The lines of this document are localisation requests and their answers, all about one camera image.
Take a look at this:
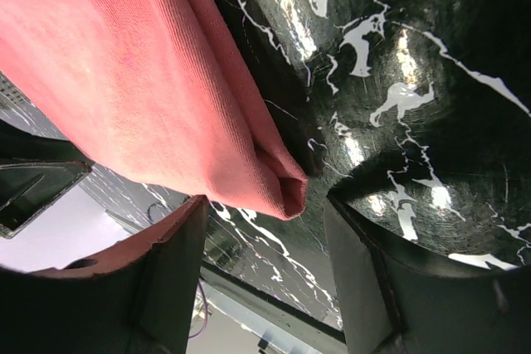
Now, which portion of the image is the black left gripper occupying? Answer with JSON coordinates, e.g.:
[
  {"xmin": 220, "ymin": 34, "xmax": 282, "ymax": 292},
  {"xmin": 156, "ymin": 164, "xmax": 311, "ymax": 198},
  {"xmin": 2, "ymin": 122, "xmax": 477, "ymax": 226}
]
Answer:
[{"xmin": 1, "ymin": 121, "xmax": 92, "ymax": 239}]

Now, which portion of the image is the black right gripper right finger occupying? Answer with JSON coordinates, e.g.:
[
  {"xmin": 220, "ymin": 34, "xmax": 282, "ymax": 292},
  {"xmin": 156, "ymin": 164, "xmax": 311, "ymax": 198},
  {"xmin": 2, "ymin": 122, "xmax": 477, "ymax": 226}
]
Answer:
[{"xmin": 324, "ymin": 196, "xmax": 530, "ymax": 353}]

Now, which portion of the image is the pink t shirt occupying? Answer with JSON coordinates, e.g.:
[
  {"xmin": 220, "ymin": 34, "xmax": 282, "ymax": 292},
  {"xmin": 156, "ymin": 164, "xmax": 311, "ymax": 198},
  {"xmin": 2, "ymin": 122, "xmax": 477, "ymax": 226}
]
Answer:
[{"xmin": 1, "ymin": 0, "xmax": 308, "ymax": 220}]

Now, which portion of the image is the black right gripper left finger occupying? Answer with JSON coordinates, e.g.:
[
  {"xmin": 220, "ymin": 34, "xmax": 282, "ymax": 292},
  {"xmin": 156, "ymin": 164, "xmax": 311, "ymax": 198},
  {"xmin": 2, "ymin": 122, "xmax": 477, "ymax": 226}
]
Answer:
[{"xmin": 24, "ymin": 195, "xmax": 211, "ymax": 354}]

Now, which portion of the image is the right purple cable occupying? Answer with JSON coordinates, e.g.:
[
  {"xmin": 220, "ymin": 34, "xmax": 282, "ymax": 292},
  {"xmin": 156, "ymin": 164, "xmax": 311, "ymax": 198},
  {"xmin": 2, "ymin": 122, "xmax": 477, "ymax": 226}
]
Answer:
[{"xmin": 188, "ymin": 279, "xmax": 211, "ymax": 341}]

